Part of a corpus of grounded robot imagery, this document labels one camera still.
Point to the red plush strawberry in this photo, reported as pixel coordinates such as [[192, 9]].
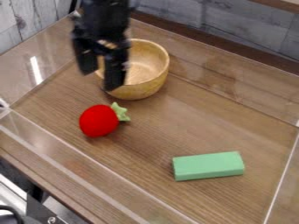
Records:
[[100, 120]]

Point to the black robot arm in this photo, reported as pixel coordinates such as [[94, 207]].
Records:
[[106, 5]]

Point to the green foam block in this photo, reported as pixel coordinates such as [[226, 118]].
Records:
[[208, 166]]

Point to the black metal bracket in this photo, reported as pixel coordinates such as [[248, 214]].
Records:
[[39, 214]]

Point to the wooden bowl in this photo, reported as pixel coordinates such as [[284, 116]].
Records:
[[148, 71]]

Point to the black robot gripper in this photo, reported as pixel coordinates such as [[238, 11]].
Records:
[[100, 35]]

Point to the clear acrylic tray wall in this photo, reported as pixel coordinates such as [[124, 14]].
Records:
[[102, 196]]

